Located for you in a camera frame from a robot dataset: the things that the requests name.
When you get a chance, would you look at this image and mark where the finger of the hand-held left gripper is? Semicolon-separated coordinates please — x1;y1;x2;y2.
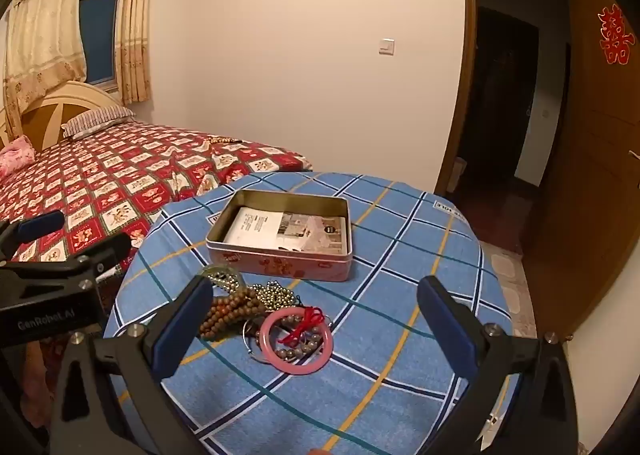
0;211;67;263
75;233;132;281

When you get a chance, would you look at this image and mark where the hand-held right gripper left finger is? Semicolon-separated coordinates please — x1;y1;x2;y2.
50;276;216;455

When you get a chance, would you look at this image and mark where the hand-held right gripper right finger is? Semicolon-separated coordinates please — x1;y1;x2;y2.
417;276;593;455

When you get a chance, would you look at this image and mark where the brown wooden bead bracelet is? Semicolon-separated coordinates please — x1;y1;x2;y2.
199;287;268;340

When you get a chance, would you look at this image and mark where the silver bangle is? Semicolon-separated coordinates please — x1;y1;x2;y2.
242;317;271;362

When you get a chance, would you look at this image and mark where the green jade bangle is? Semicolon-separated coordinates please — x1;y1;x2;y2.
202;265;246;293

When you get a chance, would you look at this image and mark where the gold bead necklace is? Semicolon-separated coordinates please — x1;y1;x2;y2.
250;280;306;316

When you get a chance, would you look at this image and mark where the dark stone bead bracelet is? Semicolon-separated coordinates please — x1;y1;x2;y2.
272;315;326;361

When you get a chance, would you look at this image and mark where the pink tin box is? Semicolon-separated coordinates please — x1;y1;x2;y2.
206;189;353;282

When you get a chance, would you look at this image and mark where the pink bangle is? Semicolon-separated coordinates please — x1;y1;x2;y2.
258;307;334;376

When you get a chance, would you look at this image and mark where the red knotted string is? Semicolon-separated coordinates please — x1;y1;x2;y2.
280;306;326;346

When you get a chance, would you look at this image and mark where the blue plaid cloth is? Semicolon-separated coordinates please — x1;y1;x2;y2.
102;171;513;455

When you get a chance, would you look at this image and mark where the pink cloth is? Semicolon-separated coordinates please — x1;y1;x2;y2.
0;135;37;176

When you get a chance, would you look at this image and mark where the red patterned bedsheet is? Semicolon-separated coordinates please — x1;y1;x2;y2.
0;121;313;266

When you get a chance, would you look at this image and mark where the striped pillow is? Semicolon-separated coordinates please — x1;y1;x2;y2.
61;105;136;140

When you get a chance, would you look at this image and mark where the printed paper leaflet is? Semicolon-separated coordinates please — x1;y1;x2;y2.
223;206;347;254

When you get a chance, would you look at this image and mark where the cream wooden headboard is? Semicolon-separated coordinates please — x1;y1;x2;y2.
0;81;126;150

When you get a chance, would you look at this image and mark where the wide beige curtain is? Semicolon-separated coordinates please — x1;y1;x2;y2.
2;0;93;116

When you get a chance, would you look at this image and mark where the window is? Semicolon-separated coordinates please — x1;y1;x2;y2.
77;0;126;88

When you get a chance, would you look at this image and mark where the narrow beige curtain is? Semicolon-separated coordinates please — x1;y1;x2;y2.
119;0;160;104

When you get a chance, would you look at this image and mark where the brown wooden door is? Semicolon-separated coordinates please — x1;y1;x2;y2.
520;0;640;336

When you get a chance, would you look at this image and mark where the red paper door decoration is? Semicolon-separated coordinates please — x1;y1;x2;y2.
596;5;636;64

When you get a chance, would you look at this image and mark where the wooden door frame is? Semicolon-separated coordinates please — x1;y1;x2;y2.
432;0;478;196

